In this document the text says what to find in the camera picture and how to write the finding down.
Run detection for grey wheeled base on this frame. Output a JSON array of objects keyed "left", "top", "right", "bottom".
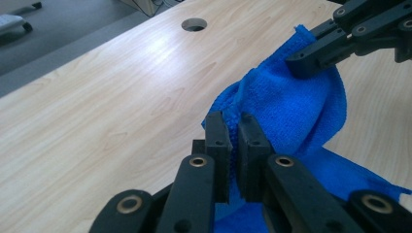
[{"left": 0, "top": 1, "right": 44, "bottom": 37}]

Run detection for blue towel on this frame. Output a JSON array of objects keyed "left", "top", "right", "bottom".
[{"left": 200, "top": 23, "right": 412, "bottom": 233}]

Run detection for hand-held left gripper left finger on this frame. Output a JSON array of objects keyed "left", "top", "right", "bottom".
[{"left": 191, "top": 111, "right": 234, "bottom": 205}]

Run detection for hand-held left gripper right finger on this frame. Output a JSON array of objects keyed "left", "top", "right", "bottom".
[{"left": 235, "top": 112, "right": 277, "bottom": 204}]

